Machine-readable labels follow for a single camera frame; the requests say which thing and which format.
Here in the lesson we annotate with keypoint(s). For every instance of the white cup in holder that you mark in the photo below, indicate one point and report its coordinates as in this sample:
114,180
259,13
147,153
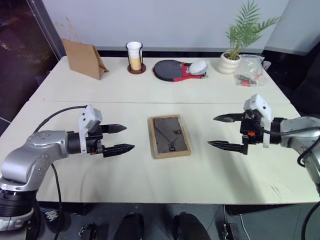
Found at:
135,58

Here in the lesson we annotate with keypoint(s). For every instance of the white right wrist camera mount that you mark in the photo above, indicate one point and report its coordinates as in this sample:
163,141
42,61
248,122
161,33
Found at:
260,106

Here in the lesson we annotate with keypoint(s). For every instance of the white crumpled bag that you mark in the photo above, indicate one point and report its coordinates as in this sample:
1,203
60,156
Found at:
198,67

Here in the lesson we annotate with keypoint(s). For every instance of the white ribbed plant pot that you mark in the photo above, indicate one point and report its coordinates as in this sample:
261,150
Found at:
228,63

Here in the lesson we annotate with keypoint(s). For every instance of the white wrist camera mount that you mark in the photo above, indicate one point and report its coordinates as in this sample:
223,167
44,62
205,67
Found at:
89,119
260,106

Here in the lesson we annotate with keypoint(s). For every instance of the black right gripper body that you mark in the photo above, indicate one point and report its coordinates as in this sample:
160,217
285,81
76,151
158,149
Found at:
250,130

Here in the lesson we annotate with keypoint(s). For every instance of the clear plastic bag of parts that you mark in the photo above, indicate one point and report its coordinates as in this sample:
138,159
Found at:
250,71

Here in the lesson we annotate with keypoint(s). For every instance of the wooden framed black board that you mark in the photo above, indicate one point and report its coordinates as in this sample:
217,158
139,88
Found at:
169,136

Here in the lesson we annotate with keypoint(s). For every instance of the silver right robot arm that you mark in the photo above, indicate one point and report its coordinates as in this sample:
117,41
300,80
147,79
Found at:
297,132

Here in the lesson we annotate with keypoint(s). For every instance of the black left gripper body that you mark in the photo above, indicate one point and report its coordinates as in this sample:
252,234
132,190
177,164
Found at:
94,143

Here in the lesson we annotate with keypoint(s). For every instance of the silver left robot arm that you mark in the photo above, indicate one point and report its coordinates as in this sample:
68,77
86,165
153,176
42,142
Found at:
27,152

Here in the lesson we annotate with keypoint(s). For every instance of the black and red ping-pong paddle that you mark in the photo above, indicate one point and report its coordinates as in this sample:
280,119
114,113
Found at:
168,71

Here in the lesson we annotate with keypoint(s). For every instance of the green palm plant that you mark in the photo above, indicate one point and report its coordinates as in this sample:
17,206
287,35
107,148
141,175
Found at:
246,27

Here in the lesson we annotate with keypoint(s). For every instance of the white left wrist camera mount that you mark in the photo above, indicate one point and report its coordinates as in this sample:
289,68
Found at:
89,119

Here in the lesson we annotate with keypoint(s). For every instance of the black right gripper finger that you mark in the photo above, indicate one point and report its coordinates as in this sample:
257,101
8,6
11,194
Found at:
228,146
228,117

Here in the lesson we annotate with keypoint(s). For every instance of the brown paper bag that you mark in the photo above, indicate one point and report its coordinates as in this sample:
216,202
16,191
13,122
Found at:
82,61

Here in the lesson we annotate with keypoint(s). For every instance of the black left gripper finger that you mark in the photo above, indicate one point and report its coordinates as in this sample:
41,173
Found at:
117,149
113,128

